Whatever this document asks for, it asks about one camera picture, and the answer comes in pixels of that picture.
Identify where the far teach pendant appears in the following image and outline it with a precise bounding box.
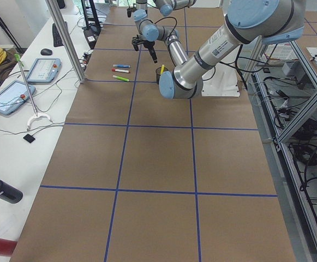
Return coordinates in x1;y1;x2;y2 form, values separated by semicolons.
26;58;61;84

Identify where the red capped white marker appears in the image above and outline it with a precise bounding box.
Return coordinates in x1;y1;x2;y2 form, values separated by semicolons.
111;68;130;74

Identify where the black computer mouse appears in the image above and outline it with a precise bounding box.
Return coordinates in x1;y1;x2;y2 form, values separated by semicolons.
40;48;53;56

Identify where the teach pendant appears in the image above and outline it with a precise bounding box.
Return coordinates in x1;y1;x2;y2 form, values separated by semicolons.
26;58;61;84
0;80;30;116

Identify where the black thermos bottle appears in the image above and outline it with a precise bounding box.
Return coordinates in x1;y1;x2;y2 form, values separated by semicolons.
0;180;23;204

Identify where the black mesh pen cup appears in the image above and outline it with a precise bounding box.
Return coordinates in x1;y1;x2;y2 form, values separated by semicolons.
155;67;168;84

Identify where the brown paper table cover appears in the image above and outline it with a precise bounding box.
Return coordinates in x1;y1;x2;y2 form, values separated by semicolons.
11;8;295;261

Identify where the black keyboard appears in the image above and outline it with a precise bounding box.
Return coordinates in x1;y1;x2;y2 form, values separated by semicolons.
52;23;63;47

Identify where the white paper notebook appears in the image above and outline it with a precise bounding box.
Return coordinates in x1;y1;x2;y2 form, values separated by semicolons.
265;44;296;60

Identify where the blue marker pen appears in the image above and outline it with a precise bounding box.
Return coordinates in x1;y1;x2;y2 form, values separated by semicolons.
112;64;131;68

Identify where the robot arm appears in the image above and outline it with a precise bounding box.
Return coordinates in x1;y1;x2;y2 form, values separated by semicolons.
127;0;196;17
132;0;306;99

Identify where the green marker pen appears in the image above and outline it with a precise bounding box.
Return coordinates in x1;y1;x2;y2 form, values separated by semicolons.
112;75;130;82

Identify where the black monitor stand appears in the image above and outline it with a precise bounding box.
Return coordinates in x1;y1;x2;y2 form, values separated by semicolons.
81;0;101;50

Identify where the yellow marker pen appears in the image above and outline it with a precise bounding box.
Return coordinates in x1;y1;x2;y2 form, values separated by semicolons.
160;64;165;75

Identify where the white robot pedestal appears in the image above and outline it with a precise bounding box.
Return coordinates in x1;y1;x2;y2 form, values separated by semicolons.
201;63;240;98

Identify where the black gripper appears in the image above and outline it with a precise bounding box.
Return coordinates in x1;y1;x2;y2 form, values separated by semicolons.
127;6;136;17
131;35;158;63

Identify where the metal rod white base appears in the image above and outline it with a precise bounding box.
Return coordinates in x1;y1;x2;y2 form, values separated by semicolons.
14;53;53;130

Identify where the near teach pendant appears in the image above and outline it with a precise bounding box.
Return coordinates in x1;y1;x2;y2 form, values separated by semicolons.
0;80;30;116

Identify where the aluminium frame post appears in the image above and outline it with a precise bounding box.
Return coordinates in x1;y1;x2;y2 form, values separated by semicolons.
45;0;85;84

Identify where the small black square pad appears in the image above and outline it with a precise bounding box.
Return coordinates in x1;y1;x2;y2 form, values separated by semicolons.
23;134;35;144

